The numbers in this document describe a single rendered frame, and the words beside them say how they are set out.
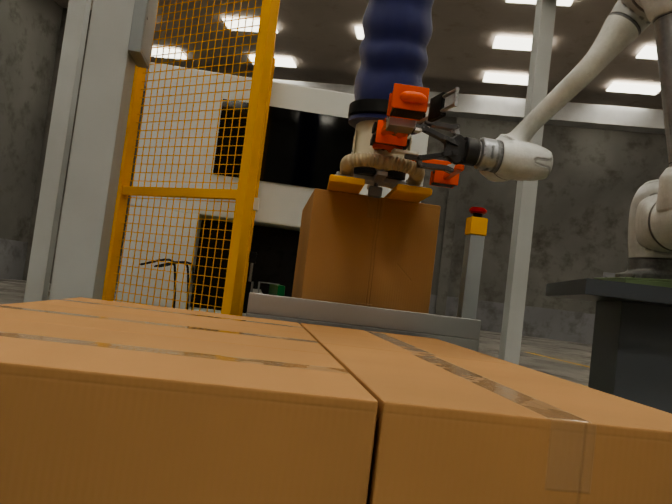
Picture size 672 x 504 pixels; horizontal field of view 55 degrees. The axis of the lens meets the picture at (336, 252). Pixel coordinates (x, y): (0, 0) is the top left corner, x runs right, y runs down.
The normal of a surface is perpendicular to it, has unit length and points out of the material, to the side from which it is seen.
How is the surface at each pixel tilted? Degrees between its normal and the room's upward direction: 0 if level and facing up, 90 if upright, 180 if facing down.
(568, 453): 90
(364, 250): 90
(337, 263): 90
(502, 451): 90
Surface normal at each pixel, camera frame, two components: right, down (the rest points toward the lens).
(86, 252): 0.12, -0.04
